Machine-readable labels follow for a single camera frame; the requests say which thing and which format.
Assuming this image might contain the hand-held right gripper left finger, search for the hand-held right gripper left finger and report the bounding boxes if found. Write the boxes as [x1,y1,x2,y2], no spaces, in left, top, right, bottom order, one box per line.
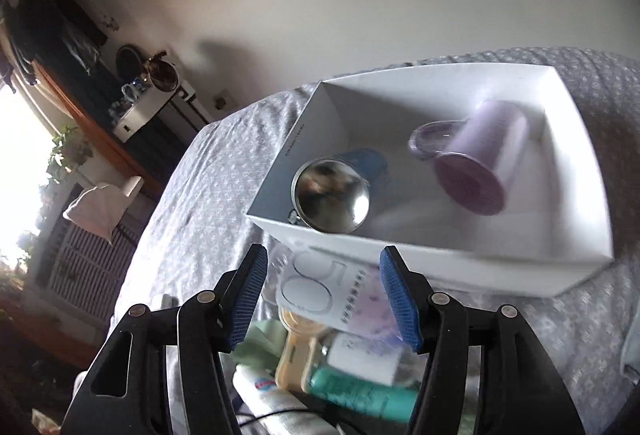
[60,243,269,435]

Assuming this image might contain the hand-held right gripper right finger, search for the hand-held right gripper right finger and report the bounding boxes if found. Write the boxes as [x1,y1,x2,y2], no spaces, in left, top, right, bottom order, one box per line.
[378,245,586,435]

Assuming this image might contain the white packet with purple print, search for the white packet with purple print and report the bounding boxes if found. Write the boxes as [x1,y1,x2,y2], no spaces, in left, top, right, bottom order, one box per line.
[275,242,401,338]

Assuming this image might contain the purple cup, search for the purple cup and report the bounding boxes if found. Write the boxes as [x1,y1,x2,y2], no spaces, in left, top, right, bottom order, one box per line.
[409,99,532,216]

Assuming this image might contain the white cardboard box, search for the white cardboard box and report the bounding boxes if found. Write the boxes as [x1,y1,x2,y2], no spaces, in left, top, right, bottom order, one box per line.
[244,62,614,298]

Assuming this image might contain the pale green cloth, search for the pale green cloth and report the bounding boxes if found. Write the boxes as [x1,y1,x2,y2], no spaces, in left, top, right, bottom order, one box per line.
[232,319,288,366]

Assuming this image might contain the white cosmetic bottle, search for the white cosmetic bottle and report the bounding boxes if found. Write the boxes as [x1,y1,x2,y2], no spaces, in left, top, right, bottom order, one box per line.
[325,332,406,386]

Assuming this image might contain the white tube red blue label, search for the white tube red blue label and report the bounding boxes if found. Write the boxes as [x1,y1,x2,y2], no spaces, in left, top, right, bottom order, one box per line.
[232,362,341,435]

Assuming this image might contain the teal tube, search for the teal tube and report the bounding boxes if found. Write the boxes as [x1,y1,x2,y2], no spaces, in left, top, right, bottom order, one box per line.
[307,365,421,423]

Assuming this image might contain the grey patterned blanket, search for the grey patterned blanket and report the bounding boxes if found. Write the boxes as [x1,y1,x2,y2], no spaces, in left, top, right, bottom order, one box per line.
[75,46,640,435]

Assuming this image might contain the white radiator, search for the white radiator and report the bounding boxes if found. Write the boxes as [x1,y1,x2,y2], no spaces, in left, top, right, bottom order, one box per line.
[35,180,151,341]

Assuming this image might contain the white cloth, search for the white cloth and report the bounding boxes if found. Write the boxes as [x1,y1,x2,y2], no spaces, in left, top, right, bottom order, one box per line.
[62,176,146,243]

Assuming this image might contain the white box appliance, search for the white box appliance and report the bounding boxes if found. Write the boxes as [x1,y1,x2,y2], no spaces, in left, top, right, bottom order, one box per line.
[112,88,196,143]

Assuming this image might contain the wooden desk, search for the wooden desk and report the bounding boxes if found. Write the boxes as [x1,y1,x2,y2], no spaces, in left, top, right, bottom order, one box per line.
[30,60,161,196]

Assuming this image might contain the green plant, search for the green plant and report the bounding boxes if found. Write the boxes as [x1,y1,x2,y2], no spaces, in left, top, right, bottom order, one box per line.
[47,125,93,181]

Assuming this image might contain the round brown mirror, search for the round brown mirror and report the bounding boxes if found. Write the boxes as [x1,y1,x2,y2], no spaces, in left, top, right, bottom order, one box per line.
[142,50,181,91]

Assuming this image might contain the round black dish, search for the round black dish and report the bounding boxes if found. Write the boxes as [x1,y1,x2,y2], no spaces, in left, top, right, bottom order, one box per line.
[116,44,146,76]

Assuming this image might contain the dark hanging clothes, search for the dark hanging clothes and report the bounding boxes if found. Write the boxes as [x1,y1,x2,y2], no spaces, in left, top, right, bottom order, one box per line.
[2,0,108,88]

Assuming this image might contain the thin black cable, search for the thin black cable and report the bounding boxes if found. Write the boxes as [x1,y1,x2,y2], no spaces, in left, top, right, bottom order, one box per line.
[235,407,326,427]

